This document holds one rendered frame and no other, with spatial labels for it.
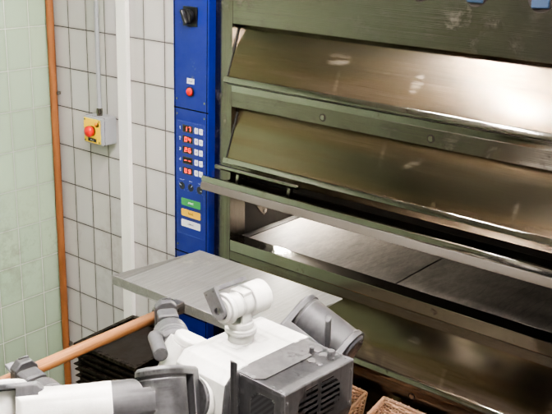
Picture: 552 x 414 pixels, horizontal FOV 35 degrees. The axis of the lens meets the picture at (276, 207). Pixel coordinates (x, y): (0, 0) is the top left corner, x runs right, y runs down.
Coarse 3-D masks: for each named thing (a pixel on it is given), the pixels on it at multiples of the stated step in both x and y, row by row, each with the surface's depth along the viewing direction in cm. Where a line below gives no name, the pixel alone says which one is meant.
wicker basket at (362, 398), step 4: (352, 384) 270; (352, 388) 269; (356, 388) 269; (360, 388) 269; (352, 392) 270; (356, 392) 269; (360, 392) 268; (364, 392) 267; (356, 396) 269; (360, 396) 266; (364, 396) 266; (352, 400) 270; (356, 400) 264; (360, 400) 264; (364, 400) 267; (352, 404) 263; (356, 404) 264; (360, 404) 264; (364, 404) 267; (352, 408) 262; (356, 408) 265; (360, 408) 266; (364, 408) 267; (352, 412) 264; (356, 412) 265; (360, 412) 267
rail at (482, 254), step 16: (208, 176) 275; (256, 192) 263; (304, 208) 252; (320, 208) 249; (368, 224) 239; (384, 224) 236; (416, 240) 230; (432, 240) 228; (480, 256) 220; (496, 256) 217; (544, 272) 210
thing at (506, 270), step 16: (224, 192) 270; (240, 192) 267; (272, 192) 273; (272, 208) 259; (288, 208) 256; (336, 208) 261; (352, 208) 265; (336, 224) 246; (352, 224) 242; (400, 224) 249; (384, 240) 236; (400, 240) 233; (448, 240) 237; (464, 240) 240; (448, 256) 225; (464, 256) 222; (512, 256) 227; (528, 256) 230; (496, 272) 217; (512, 272) 215; (528, 272) 212
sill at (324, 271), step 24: (240, 240) 294; (288, 264) 280; (312, 264) 275; (360, 288) 264; (384, 288) 259; (408, 288) 260; (432, 312) 250; (456, 312) 245; (480, 312) 245; (504, 336) 237; (528, 336) 232
